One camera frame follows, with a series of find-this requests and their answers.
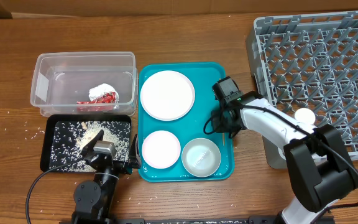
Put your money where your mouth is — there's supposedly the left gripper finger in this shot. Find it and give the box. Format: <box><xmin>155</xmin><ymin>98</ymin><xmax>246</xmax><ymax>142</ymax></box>
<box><xmin>128</xmin><ymin>134</ymin><xmax>142</xmax><ymax>169</ymax></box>
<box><xmin>81</xmin><ymin>130</ymin><xmax>104</xmax><ymax>159</ymax></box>

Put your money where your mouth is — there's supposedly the small white plate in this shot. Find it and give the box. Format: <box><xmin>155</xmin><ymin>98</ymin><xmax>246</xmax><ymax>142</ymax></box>
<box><xmin>141</xmin><ymin>130</ymin><xmax>181</xmax><ymax>169</ymax></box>

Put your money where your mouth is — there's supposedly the grey bowl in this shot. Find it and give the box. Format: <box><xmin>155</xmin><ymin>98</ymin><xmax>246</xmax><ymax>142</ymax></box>
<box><xmin>181</xmin><ymin>138</ymin><xmax>221</xmax><ymax>178</ymax></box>

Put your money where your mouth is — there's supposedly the red snack wrapper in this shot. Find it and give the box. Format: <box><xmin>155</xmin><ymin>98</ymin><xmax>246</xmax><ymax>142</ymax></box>
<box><xmin>77</xmin><ymin>91</ymin><xmax>119</xmax><ymax>112</ymax></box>

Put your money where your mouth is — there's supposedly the white napkin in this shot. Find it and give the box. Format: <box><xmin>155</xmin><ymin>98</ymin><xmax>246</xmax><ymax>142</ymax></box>
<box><xmin>88</xmin><ymin>83</ymin><xmax>119</xmax><ymax>101</ymax></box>

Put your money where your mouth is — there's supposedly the large white plate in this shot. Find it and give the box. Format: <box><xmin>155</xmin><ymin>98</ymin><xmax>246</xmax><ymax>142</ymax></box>
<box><xmin>140</xmin><ymin>70</ymin><xmax>196</xmax><ymax>121</ymax></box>

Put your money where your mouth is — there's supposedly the white paper cup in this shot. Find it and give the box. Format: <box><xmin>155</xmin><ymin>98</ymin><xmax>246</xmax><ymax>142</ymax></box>
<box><xmin>294</xmin><ymin>108</ymin><xmax>316</xmax><ymax>125</ymax></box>

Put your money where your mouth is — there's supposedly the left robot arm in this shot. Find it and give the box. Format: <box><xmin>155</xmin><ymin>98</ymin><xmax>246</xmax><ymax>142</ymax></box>
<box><xmin>71</xmin><ymin>131</ymin><xmax>141</xmax><ymax>223</ymax></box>

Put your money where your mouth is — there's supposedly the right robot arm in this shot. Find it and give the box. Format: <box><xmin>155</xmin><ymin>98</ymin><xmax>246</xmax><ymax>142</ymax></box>
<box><xmin>207</xmin><ymin>77</ymin><xmax>358</xmax><ymax>223</ymax></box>

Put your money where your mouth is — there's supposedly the grey dishwasher rack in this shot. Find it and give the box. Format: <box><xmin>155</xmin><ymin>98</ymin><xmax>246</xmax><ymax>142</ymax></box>
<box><xmin>246</xmin><ymin>11</ymin><xmax>358</xmax><ymax>161</ymax></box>

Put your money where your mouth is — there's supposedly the spilled rice pile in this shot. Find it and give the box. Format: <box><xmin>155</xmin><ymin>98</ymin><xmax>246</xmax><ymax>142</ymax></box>
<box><xmin>49</xmin><ymin>121</ymin><xmax>131</xmax><ymax>168</ymax></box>

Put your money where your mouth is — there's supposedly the black rectangular tray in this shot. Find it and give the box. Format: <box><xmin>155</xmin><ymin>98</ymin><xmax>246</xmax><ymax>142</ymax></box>
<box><xmin>40</xmin><ymin>114</ymin><xmax>131</xmax><ymax>171</ymax></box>

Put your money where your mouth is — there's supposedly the teal plastic tray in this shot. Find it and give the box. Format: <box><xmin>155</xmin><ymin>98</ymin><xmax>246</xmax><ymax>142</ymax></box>
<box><xmin>137</xmin><ymin>62</ymin><xmax>234</xmax><ymax>180</ymax></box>

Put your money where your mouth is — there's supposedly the clear plastic bin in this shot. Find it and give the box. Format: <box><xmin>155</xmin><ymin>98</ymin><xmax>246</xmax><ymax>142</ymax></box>
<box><xmin>30</xmin><ymin>52</ymin><xmax>138</xmax><ymax>116</ymax></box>

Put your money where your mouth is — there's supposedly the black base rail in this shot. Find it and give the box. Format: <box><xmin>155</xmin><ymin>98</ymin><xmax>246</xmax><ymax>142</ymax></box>
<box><xmin>60</xmin><ymin>214</ymin><xmax>335</xmax><ymax>224</ymax></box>

